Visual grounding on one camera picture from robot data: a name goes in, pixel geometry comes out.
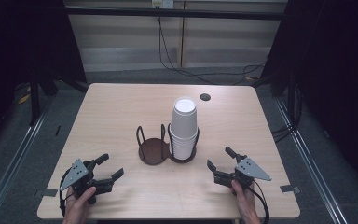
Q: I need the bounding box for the metal floor rail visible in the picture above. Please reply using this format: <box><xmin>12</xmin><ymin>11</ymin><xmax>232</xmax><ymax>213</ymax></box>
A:
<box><xmin>274</xmin><ymin>97</ymin><xmax>350</xmax><ymax>224</ymax></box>
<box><xmin>0</xmin><ymin>102</ymin><xmax>54</xmax><ymax>224</ymax></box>

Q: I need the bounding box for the yellow floor item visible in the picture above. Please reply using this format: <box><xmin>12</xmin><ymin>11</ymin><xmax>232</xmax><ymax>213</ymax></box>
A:
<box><xmin>17</xmin><ymin>87</ymin><xmax>33</xmax><ymax>105</ymax></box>

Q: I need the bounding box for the grey tape strip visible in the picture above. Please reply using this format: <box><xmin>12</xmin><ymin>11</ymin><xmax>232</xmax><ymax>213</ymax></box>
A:
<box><xmin>34</xmin><ymin>188</ymin><xmax>59</xmax><ymax>198</ymax></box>
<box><xmin>280</xmin><ymin>184</ymin><xmax>301</xmax><ymax>194</ymax></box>

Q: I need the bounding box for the white wall outlet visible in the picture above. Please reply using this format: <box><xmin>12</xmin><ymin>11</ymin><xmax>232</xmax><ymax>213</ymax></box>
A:
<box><xmin>151</xmin><ymin>0</ymin><xmax>175</xmax><ymax>9</ymax></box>

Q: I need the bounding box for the person's right hand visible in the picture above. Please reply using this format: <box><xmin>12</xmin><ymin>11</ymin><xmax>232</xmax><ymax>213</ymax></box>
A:
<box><xmin>230</xmin><ymin>179</ymin><xmax>260</xmax><ymax>220</ymax></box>

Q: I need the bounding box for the black hanging wall cable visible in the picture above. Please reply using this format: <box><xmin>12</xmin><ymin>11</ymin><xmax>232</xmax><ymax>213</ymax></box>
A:
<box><xmin>157</xmin><ymin>15</ymin><xmax>267</xmax><ymax>86</ymax></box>

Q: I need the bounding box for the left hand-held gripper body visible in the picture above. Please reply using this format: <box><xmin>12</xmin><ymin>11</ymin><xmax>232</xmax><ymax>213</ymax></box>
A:
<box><xmin>60</xmin><ymin>159</ymin><xmax>116</xmax><ymax>205</ymax></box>

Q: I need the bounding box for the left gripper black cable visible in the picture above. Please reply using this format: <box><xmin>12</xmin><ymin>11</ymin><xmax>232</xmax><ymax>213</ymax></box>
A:
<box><xmin>58</xmin><ymin>169</ymin><xmax>76</xmax><ymax>218</ymax></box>

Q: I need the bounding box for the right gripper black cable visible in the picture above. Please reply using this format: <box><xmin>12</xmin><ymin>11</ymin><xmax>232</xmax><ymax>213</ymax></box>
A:
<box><xmin>246</xmin><ymin>180</ymin><xmax>270</xmax><ymax>224</ymax></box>

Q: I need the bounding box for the black horizontal bar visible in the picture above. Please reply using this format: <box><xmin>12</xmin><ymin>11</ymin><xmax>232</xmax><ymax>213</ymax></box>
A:
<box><xmin>64</xmin><ymin>7</ymin><xmax>289</xmax><ymax>21</ymax></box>

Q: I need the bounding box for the black metal stand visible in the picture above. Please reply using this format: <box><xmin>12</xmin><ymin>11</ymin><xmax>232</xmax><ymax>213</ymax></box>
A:
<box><xmin>27</xmin><ymin>70</ymin><xmax>90</xmax><ymax>127</ymax></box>
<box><xmin>251</xmin><ymin>70</ymin><xmax>296</xmax><ymax>126</ymax></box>

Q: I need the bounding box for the black wire cup holder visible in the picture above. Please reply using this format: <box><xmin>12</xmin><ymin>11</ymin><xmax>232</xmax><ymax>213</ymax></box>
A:
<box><xmin>135</xmin><ymin>122</ymin><xmax>200</xmax><ymax>166</ymax></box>

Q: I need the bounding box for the bundle of black floor cables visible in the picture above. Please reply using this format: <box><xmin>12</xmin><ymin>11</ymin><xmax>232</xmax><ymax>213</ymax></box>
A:
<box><xmin>270</xmin><ymin>83</ymin><xmax>303</xmax><ymax>145</ymax></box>

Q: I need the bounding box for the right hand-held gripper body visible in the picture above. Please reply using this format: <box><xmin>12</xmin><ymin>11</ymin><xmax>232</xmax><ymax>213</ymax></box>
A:
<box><xmin>213</xmin><ymin>154</ymin><xmax>273</xmax><ymax>190</ymax></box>

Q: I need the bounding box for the white paper cup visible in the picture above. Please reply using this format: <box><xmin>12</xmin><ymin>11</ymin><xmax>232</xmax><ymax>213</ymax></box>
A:
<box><xmin>170</xmin><ymin>96</ymin><xmax>199</xmax><ymax>140</ymax></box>

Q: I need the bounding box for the person's left hand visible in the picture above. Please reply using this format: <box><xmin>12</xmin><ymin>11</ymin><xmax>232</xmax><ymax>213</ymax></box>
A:
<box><xmin>63</xmin><ymin>186</ymin><xmax>98</xmax><ymax>224</ymax></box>

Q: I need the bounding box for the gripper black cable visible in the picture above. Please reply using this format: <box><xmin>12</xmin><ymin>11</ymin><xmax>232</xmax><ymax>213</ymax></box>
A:
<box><xmin>246</xmin><ymin>180</ymin><xmax>270</xmax><ymax>224</ymax></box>
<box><xmin>58</xmin><ymin>169</ymin><xmax>76</xmax><ymax>218</ymax></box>

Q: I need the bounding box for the dark curtain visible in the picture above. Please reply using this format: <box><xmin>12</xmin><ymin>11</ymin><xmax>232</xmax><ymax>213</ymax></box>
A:
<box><xmin>0</xmin><ymin>0</ymin><xmax>88</xmax><ymax>155</ymax></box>
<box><xmin>260</xmin><ymin>0</ymin><xmax>358</xmax><ymax>189</ymax></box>

